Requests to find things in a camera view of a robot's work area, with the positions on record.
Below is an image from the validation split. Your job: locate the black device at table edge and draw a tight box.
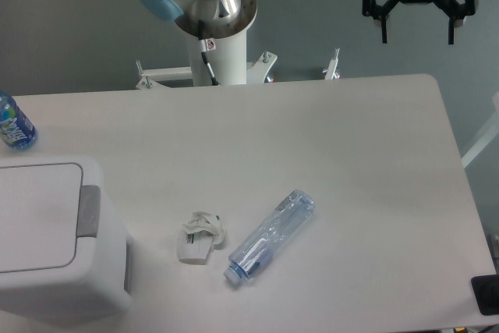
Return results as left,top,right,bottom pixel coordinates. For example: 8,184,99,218
471,275,499,316

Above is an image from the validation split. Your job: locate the grey trash can push button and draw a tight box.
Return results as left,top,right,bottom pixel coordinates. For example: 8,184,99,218
76,185,101,238

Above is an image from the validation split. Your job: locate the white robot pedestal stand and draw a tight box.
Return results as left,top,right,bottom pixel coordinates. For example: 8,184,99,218
134,16,342,90

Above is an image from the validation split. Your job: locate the black cable on pedestal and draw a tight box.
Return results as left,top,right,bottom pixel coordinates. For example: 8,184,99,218
197,20,220,87

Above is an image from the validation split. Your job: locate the white trash can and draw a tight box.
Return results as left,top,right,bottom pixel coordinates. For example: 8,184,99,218
1,155,133,322

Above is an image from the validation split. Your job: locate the blue labelled drink bottle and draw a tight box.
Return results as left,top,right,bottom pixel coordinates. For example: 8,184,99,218
1,90,37,151

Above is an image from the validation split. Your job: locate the crushed white paper cup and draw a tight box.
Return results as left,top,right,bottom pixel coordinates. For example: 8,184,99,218
176,211,226,265

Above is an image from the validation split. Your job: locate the white frame at right edge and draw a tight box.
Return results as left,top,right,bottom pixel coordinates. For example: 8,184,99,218
461,92,498,168

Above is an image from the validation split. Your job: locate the empty clear plastic bottle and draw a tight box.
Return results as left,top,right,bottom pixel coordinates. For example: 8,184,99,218
224,190,315,287

